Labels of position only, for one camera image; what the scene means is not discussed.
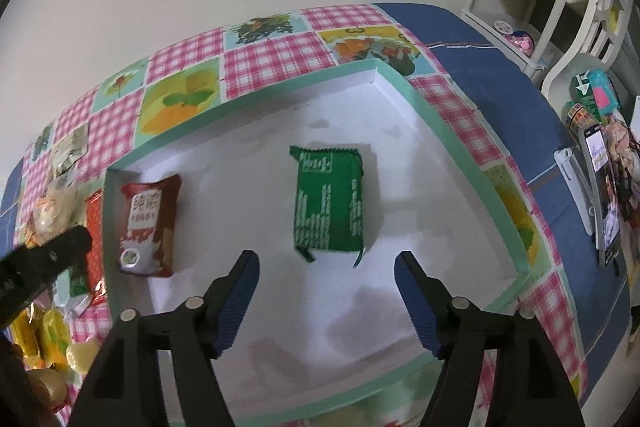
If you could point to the pink round box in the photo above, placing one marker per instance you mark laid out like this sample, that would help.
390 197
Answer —
520 42

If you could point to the pink checkered plastic tablecloth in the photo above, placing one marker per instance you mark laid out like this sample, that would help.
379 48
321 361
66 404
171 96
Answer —
270 57

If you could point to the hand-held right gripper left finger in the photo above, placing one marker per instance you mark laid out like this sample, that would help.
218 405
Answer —
240 307

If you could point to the white phone stand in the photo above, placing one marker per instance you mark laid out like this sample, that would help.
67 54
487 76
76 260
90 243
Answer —
570 177

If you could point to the red and white snack packet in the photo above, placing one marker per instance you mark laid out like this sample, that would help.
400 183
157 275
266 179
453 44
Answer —
147 227

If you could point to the blue plaid blanket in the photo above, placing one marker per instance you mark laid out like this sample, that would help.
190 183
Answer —
500 72

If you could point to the white chair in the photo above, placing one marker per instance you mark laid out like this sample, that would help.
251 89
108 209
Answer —
600 17

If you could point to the bun in clear wrapper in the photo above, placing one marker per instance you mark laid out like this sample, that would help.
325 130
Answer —
50 212

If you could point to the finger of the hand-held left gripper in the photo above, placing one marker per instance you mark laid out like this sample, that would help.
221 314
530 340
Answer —
50 254

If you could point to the black smartphone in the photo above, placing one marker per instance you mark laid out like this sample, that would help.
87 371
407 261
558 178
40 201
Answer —
607 207

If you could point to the green cow print snack packet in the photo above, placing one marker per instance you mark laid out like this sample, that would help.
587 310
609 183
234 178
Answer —
75 286

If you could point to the red dotted snack packet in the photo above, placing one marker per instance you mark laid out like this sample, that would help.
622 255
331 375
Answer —
94 232

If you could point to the silver snack packet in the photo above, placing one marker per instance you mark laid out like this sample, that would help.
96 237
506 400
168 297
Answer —
67 152

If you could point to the teal-edged white cardboard box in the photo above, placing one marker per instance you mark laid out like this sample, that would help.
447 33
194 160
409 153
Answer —
250 167

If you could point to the yellow snack packet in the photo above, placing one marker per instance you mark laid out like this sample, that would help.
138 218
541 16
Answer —
27 337
56 337

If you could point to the pale yellow jelly cup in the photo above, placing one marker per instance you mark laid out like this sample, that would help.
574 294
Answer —
85 356

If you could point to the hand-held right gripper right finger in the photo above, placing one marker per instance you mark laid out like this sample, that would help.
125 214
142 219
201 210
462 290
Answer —
415 302

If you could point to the teal packet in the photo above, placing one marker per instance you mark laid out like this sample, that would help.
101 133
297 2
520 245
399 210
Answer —
602 92

